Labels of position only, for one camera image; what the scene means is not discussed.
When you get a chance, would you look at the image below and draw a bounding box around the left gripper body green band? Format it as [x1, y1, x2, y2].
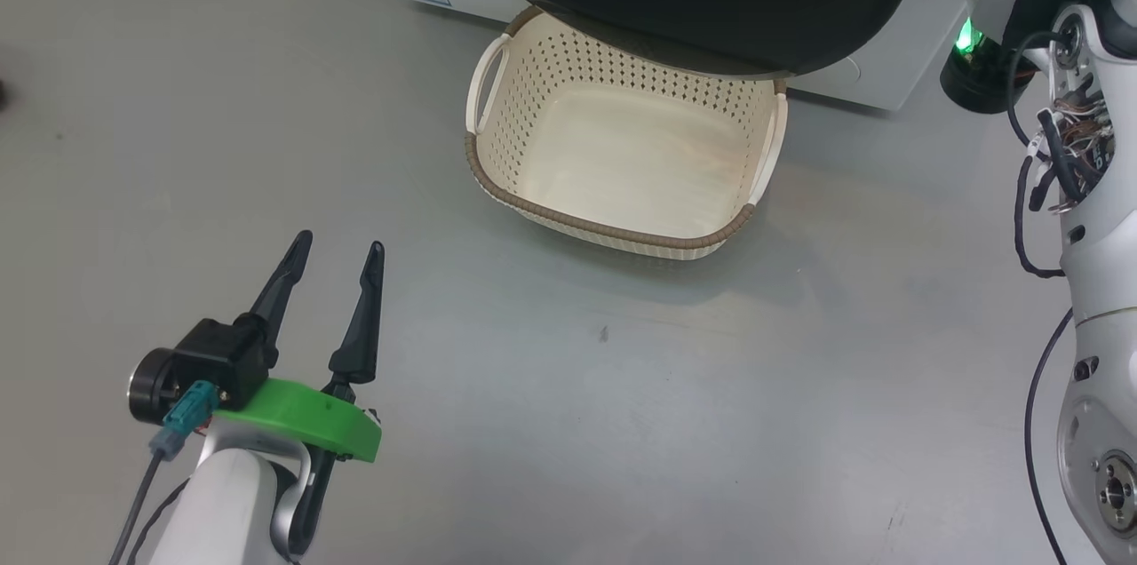
[128, 318, 383, 465]

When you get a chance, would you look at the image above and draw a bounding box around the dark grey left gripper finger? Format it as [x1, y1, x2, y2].
[235, 230, 314, 369]
[328, 241, 386, 388]

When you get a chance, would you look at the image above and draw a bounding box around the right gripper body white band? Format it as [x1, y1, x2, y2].
[940, 0, 1036, 115]

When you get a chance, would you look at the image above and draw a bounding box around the black round glass washer door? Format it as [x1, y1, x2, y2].
[433, 0, 930, 78]

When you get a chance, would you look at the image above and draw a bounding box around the white washing machine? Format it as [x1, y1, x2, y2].
[360, 0, 978, 113]

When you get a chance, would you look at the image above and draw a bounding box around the cream perforated laundry basket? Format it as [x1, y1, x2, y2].
[465, 5, 789, 261]

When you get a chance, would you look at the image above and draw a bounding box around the left arm cable teal plug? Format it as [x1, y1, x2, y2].
[108, 380, 220, 565]

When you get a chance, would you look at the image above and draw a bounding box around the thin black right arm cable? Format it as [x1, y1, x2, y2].
[1006, 30, 1067, 279]

